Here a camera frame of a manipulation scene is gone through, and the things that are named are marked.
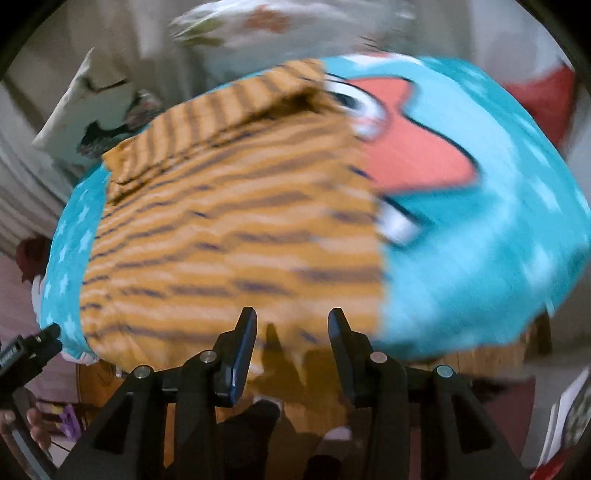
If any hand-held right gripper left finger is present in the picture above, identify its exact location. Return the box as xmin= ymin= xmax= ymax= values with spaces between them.
xmin=59 ymin=307 xmax=258 ymax=480

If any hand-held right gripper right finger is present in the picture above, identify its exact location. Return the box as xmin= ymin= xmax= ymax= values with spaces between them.
xmin=328 ymin=308 xmax=532 ymax=480

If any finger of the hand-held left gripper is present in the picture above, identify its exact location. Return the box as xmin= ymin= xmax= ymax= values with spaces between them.
xmin=0 ymin=323 xmax=63 ymax=411

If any orange striped small garment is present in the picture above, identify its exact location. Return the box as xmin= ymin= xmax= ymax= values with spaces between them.
xmin=79 ymin=59 xmax=393 ymax=370

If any person's left hand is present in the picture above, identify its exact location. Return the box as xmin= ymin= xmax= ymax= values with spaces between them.
xmin=0 ymin=406 xmax=51 ymax=455

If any wooden table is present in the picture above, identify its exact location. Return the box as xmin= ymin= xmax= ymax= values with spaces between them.
xmin=76 ymin=314 xmax=552 ymax=480

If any dark red cloth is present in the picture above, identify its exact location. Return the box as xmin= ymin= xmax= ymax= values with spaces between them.
xmin=15 ymin=235 xmax=54 ymax=283

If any turquoise printed blanket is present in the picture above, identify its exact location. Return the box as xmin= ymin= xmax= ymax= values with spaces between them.
xmin=34 ymin=52 xmax=591 ymax=363

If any white patterned pillow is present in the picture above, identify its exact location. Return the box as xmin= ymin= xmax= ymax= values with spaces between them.
xmin=31 ymin=46 xmax=164 ymax=178

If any white and red booklet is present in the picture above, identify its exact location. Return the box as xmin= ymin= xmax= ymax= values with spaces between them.
xmin=531 ymin=367 xmax=591 ymax=480

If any white floral cloth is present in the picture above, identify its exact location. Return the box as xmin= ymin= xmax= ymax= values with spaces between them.
xmin=168 ymin=0 xmax=416 ymax=84

